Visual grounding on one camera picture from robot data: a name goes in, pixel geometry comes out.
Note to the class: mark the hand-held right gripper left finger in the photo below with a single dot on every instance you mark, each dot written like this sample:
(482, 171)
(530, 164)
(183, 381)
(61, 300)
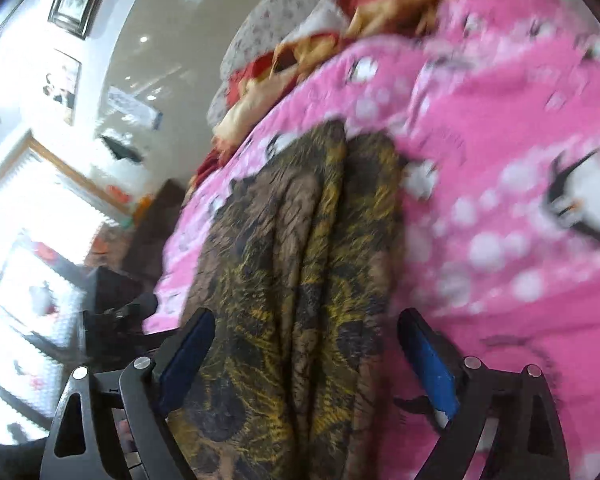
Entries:
(187, 355)

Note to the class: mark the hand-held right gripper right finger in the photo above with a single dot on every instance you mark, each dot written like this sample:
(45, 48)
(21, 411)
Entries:
(432, 365)

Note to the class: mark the dark floral patterned garment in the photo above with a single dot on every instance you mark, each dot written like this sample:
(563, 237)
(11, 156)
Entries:
(300, 270)

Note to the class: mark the dark brown wooden cabinet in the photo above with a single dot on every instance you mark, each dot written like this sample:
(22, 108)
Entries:
(152, 230)

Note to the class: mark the wooden framed window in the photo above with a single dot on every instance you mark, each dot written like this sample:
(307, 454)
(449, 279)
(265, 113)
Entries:
(35, 240)

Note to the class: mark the pink penguin print bedsheet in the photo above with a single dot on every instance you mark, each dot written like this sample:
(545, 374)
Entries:
(490, 160)

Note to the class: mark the grey floral pillow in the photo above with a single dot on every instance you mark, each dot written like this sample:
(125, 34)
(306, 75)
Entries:
(270, 25)

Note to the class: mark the white wall sign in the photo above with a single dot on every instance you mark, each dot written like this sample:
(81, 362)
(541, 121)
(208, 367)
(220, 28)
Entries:
(135, 107)

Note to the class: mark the wall poster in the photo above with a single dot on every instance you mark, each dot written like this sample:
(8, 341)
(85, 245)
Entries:
(62, 87)

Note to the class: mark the dark framed wall picture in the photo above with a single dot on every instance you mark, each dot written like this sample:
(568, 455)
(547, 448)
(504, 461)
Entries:
(80, 0)

